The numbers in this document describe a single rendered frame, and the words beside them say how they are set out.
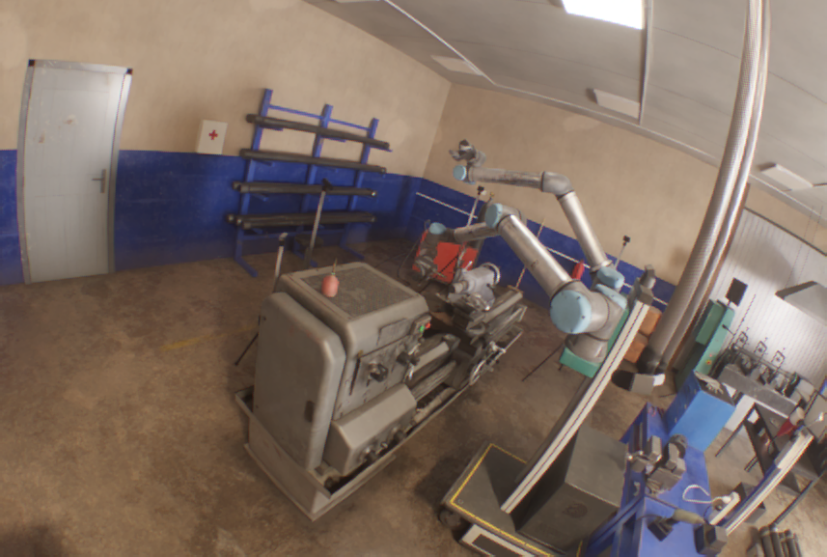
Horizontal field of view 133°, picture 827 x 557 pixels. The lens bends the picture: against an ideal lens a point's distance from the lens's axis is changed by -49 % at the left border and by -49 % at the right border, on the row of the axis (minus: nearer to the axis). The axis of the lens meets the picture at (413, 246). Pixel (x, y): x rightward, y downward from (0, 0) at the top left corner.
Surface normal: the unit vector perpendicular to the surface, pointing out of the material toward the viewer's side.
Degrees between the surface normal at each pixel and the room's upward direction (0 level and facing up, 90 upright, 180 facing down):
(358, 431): 32
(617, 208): 90
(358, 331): 45
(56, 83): 90
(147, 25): 90
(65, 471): 0
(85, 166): 90
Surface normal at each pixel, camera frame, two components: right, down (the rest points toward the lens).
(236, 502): 0.29, -0.92
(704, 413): -0.55, 0.08
